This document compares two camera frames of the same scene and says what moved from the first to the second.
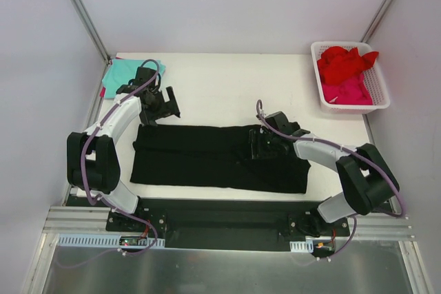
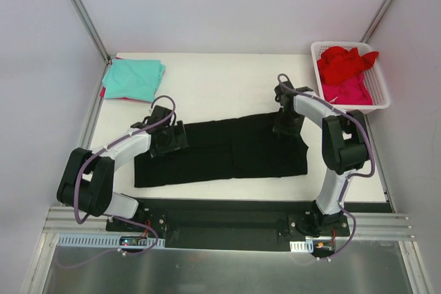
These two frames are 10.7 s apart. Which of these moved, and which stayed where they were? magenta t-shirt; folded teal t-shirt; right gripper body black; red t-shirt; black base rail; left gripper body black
Moved: right gripper body black; left gripper body black
Stayed: black base rail; folded teal t-shirt; red t-shirt; magenta t-shirt
